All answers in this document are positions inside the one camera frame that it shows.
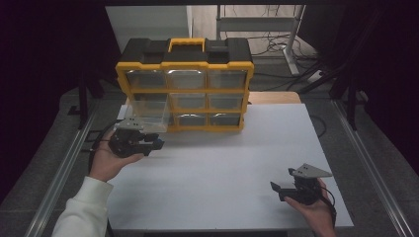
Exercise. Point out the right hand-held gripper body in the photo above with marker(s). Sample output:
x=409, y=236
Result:
x=306, y=192

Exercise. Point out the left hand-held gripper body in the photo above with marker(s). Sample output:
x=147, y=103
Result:
x=126, y=143

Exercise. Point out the clear plastic drawer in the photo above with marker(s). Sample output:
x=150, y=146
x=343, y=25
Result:
x=154, y=115

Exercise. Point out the yellow black organizer cabinet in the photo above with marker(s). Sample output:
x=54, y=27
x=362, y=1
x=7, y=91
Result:
x=197, y=54

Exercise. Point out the person's right hand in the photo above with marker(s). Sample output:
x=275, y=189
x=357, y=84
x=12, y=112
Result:
x=318, y=217

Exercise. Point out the person's left hand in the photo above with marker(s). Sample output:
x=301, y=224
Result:
x=103, y=163

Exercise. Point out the black metal stand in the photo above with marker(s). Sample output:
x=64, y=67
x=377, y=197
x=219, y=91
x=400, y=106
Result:
x=83, y=105
x=351, y=105

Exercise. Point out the grid of clear drawers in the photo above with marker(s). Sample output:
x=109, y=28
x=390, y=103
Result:
x=210, y=79

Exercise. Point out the white power strip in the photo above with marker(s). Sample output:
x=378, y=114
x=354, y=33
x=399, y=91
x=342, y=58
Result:
x=315, y=76

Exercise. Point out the white cabinet panel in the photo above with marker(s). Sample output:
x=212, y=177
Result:
x=148, y=24

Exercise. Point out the aluminium floor rail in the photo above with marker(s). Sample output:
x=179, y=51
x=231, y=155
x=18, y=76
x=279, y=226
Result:
x=62, y=171
x=369, y=164

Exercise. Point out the white metal desk frame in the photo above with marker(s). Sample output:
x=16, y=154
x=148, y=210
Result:
x=257, y=23

